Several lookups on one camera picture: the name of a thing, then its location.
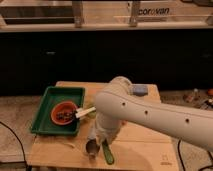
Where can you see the green pepper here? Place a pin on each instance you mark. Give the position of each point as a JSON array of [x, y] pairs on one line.
[[107, 153]]

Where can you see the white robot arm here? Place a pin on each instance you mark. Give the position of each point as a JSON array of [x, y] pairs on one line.
[[116, 101]]

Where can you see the blue sponge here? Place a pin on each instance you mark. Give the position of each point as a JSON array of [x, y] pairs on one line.
[[140, 90]]

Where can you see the orange bowl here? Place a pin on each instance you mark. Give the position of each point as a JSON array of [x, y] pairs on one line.
[[63, 113]]

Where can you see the wooden board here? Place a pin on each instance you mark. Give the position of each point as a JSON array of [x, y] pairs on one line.
[[135, 149]]

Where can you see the green plastic tray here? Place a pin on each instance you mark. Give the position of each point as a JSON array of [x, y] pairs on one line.
[[42, 123]]

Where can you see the white handled brush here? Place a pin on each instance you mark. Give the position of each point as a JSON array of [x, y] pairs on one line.
[[82, 112]]

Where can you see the corovan sign rail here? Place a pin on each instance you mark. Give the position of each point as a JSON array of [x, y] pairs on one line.
[[70, 15]]

